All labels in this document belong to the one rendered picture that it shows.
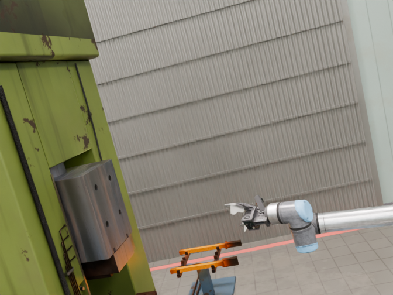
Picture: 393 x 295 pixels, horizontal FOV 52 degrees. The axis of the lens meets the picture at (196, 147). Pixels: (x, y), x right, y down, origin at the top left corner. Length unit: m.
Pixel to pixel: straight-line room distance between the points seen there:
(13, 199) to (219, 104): 3.27
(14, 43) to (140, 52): 3.01
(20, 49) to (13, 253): 0.82
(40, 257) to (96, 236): 0.28
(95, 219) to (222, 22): 3.21
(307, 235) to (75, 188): 1.01
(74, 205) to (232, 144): 3.04
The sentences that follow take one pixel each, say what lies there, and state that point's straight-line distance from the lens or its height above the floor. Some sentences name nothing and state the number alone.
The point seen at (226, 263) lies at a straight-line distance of 2.44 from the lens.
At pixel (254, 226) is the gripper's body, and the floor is 1.38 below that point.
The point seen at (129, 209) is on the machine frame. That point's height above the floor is 1.39.
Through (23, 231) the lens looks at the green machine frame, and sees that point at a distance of 1.73.
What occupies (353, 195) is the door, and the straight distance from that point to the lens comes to 5.05.
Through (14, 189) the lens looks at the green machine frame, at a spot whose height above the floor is 1.81.
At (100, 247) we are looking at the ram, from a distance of 1.92.
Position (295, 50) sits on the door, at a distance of 4.67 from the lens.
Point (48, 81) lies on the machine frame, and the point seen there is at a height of 2.20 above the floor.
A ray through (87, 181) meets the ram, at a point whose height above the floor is 1.73.
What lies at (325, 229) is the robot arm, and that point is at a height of 1.30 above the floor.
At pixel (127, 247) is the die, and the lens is 2.10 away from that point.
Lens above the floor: 2.05
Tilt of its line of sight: 9 degrees down
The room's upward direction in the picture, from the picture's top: 14 degrees counter-clockwise
